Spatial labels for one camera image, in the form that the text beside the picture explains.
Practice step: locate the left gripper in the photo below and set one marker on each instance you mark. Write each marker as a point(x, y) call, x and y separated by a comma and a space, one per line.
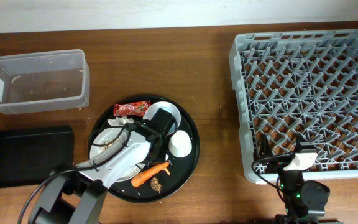
point(151, 160)

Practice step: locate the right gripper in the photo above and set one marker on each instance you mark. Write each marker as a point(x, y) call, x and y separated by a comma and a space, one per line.
point(277, 162)

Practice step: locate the red snack wrapper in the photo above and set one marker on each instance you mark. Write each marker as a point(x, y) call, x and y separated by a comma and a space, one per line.
point(137, 108)

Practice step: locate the white cup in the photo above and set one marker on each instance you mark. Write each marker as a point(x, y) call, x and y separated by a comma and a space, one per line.
point(180, 144)

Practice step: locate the white tissue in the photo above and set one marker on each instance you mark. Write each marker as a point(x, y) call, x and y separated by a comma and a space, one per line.
point(120, 121)

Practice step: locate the white plate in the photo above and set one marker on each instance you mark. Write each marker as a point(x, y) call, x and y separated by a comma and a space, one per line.
point(106, 136)

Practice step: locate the brown food scrap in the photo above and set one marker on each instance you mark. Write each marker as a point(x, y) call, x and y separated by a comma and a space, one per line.
point(155, 185)

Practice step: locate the orange carrot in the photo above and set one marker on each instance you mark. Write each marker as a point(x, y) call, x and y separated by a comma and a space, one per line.
point(142, 177)

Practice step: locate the rice and food scraps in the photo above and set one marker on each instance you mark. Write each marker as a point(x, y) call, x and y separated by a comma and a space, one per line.
point(132, 171)

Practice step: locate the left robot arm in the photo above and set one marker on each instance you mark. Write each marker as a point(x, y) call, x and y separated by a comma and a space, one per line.
point(77, 195)

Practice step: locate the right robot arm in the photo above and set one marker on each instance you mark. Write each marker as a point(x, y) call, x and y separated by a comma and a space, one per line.
point(304, 200)

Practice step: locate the grey dishwasher rack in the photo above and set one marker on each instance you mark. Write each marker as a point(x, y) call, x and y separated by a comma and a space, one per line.
point(298, 82)

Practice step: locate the white bowl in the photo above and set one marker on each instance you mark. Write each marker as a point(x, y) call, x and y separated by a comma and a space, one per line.
point(168, 107)

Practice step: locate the round black serving tray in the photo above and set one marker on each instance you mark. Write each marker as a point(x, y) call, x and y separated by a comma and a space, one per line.
point(180, 168)

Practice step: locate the clear plastic bin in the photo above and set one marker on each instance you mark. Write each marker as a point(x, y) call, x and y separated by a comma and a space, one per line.
point(44, 81)

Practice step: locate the black rectangular tray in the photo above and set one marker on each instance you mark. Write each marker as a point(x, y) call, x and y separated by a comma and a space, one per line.
point(28, 156)

